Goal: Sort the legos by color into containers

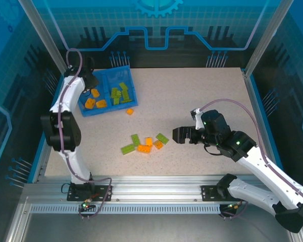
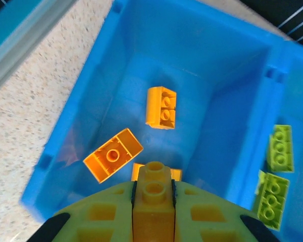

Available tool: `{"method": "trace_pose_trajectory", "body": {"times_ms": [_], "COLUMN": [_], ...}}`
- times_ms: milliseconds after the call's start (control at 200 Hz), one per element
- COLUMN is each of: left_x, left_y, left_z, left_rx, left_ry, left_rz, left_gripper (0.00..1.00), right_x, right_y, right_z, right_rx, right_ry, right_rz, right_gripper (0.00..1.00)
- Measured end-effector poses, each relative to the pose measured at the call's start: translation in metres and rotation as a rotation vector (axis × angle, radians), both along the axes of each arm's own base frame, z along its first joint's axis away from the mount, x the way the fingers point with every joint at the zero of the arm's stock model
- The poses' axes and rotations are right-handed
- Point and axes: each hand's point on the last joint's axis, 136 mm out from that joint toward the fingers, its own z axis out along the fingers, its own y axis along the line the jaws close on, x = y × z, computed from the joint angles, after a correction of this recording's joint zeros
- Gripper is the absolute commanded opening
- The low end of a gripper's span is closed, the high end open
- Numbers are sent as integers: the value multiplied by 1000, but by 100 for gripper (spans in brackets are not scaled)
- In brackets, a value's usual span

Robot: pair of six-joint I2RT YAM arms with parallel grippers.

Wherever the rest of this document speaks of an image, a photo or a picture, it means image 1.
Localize blue two-compartment plastic bin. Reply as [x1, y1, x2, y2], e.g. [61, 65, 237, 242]
[78, 65, 139, 117]

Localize small connector board with LED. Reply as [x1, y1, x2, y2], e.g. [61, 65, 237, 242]
[80, 198, 95, 211]
[222, 201, 244, 211]

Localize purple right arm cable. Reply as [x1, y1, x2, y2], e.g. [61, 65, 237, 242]
[199, 98, 303, 217]

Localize aluminium mounting rail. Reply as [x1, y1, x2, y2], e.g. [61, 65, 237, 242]
[24, 175, 293, 205]

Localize left aluminium frame post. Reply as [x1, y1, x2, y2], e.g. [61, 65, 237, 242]
[17, 0, 73, 78]

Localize aluminium frame post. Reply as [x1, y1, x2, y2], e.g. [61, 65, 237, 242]
[17, 0, 73, 78]
[243, 0, 296, 78]

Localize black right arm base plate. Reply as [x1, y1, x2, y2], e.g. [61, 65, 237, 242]
[201, 185, 248, 202]

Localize slotted grey cable duct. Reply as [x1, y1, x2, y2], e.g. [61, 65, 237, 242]
[29, 204, 222, 215]

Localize right aluminium frame post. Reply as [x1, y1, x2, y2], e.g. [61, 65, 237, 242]
[243, 0, 296, 78]

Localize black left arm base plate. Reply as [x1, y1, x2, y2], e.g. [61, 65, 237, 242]
[67, 183, 113, 202]

